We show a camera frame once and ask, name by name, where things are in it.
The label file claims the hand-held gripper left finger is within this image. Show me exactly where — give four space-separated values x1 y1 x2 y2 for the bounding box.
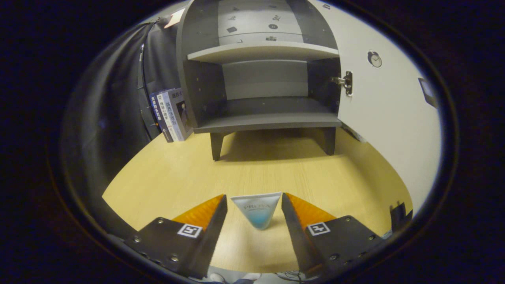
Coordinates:
124 194 228 278

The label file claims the grey cabinet shelf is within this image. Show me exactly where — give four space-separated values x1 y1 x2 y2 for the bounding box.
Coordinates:
187 41 340 64

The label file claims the blue white tube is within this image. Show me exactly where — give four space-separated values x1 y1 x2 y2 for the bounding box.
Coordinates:
231 192 282 230

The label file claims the grey cover book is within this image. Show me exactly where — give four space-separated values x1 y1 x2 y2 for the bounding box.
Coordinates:
169 88 194 138

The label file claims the black cable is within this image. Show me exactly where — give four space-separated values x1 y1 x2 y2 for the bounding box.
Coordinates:
137 43 159 129

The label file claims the metal door hinge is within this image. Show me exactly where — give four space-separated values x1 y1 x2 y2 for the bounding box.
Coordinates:
331 71 353 96

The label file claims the black backdrop cloth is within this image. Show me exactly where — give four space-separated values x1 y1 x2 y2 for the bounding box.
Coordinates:
61 16 186 237

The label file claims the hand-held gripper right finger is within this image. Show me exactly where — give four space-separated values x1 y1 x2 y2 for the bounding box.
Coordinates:
281 192 385 277

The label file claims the grey cabinet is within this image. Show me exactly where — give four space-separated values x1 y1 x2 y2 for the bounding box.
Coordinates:
176 0 344 161

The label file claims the white spine book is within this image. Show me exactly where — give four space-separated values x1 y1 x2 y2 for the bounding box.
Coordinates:
156 91 184 142

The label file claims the white cabinet door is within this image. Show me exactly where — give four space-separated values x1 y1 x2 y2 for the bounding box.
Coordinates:
308 0 441 215

